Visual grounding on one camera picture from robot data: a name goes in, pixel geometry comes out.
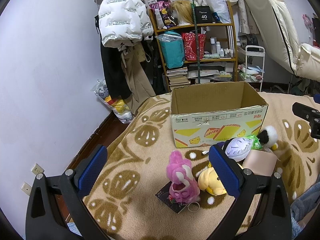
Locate black white plush ball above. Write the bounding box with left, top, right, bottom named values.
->
left=257, top=126, right=278, bottom=150

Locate yellow dog plush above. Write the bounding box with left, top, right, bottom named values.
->
left=198, top=163, right=227, bottom=196

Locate green tissue pack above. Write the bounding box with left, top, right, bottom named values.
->
left=244, top=134, right=263, bottom=150

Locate lavender hair plush doll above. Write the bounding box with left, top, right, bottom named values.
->
left=222, top=137, right=253, bottom=162

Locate pink plush toy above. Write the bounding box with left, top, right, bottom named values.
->
left=166, top=151, right=200, bottom=204

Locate white trolley cart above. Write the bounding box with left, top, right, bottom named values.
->
left=237, top=45, right=266, bottom=92

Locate beige patterned blanket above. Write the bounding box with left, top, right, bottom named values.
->
left=84, top=93, right=319, bottom=239

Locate black card tag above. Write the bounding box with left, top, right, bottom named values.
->
left=155, top=181, right=186, bottom=213

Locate cardboard box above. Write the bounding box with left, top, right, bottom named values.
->
left=170, top=81, right=268, bottom=148

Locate cream recliner chair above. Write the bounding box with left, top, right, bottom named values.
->
left=245, top=0, right=319, bottom=81

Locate magazine pile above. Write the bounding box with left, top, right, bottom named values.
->
left=187, top=62, right=234, bottom=84

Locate plastic bag of toys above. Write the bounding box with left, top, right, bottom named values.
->
left=91, top=80, right=133, bottom=124

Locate wooden shelf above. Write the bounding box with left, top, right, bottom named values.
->
left=149, top=0, right=238, bottom=92

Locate green pole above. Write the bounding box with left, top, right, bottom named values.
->
left=191, top=0, right=201, bottom=85

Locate book stack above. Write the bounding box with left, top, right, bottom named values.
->
left=166, top=67, right=190, bottom=90

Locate red gift bag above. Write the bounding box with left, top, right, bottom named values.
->
left=181, top=32, right=206, bottom=61

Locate black box with 40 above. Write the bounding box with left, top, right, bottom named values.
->
left=194, top=6, right=213, bottom=24

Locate beige trench coat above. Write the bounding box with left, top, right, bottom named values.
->
left=121, top=43, right=156, bottom=115

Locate teal bag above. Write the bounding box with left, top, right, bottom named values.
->
left=156, top=31, right=185, bottom=69

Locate blonde wig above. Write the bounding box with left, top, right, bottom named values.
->
left=171, top=0, right=193, bottom=25

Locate printed character bag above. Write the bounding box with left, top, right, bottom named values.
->
left=148, top=0, right=176, bottom=29

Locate white puffer jacket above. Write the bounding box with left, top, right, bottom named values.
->
left=98, top=0, right=153, bottom=51

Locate wall socket lower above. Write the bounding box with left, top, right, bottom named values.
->
left=21, top=182, right=32, bottom=196

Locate wall socket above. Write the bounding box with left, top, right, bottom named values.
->
left=31, top=163, right=44, bottom=175
left=21, top=182, right=32, bottom=196

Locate wall socket upper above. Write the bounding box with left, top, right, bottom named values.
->
left=31, top=163, right=44, bottom=175

